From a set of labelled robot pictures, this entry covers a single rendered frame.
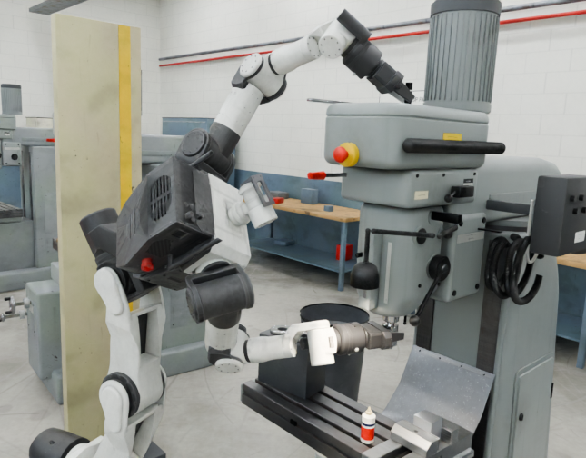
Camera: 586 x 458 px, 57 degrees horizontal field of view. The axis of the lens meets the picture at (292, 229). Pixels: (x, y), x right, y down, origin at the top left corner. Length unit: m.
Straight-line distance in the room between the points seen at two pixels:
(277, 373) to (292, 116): 6.40
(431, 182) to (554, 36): 4.65
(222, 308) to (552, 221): 0.88
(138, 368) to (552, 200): 1.24
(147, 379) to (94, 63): 1.66
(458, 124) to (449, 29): 0.31
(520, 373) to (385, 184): 0.87
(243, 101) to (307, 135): 6.29
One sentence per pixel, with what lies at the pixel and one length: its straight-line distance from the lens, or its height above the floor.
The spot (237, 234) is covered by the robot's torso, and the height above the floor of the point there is 1.54.
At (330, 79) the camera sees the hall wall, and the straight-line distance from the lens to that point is 7.63.
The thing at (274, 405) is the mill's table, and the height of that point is 0.89.
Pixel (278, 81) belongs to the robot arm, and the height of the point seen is 1.95.
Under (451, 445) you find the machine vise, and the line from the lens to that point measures 1.69.
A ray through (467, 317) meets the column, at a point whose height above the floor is 1.22.
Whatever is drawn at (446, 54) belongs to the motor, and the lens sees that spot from 1.70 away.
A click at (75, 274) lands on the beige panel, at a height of 1.07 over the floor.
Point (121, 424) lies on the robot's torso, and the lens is 1.77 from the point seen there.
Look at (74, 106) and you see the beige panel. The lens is 2.82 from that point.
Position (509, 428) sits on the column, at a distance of 2.06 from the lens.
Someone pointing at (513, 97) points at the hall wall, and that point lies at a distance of 6.10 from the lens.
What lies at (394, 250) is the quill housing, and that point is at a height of 1.51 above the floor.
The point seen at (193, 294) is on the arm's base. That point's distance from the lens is 1.30.
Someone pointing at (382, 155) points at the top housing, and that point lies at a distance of 1.33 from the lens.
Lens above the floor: 1.80
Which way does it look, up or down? 10 degrees down
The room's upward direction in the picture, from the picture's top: 2 degrees clockwise
